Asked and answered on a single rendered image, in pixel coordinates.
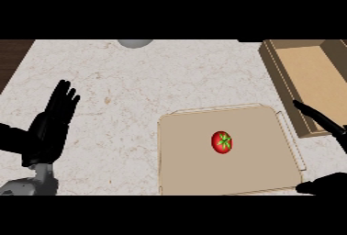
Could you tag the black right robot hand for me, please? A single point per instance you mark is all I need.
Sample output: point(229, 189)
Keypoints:
point(323, 121)

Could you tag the grey round object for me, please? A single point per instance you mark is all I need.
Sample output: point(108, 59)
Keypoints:
point(134, 43)

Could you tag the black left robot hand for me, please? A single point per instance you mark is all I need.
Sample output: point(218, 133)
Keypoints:
point(47, 134)

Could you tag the red tomato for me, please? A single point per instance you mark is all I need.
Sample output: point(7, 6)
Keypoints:
point(221, 142)

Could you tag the beige flat tray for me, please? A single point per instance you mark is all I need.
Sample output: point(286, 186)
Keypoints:
point(252, 165)

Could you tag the open cardboard box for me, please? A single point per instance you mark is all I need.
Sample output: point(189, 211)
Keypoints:
point(312, 76)

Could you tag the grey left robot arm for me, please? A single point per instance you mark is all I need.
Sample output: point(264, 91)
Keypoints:
point(41, 181)

